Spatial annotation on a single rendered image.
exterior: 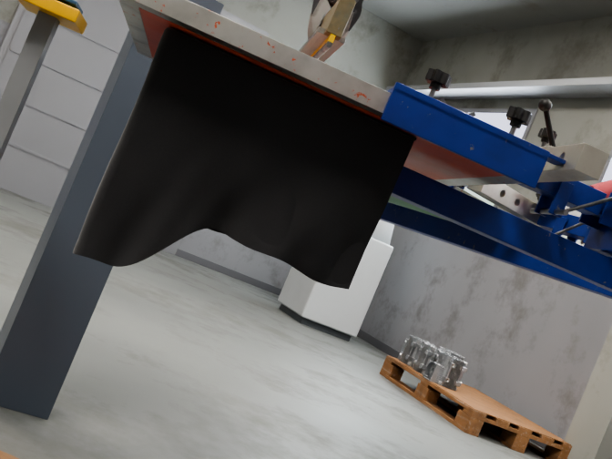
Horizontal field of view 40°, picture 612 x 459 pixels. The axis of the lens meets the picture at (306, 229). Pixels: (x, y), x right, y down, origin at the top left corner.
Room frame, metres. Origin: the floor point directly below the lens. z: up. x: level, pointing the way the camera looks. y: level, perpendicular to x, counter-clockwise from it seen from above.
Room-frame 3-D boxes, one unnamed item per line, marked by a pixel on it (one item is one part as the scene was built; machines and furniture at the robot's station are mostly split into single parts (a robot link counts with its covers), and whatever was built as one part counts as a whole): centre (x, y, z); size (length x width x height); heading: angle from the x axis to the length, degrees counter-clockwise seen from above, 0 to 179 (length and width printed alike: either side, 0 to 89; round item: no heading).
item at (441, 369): (5.99, -1.57, 0.19); 1.34 x 0.91 x 0.37; 23
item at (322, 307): (8.20, -0.42, 0.72); 0.74 x 0.62 x 1.43; 22
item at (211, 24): (1.71, 0.09, 0.97); 0.79 x 0.58 x 0.04; 98
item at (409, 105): (1.47, -0.19, 0.98); 0.30 x 0.05 x 0.07; 98
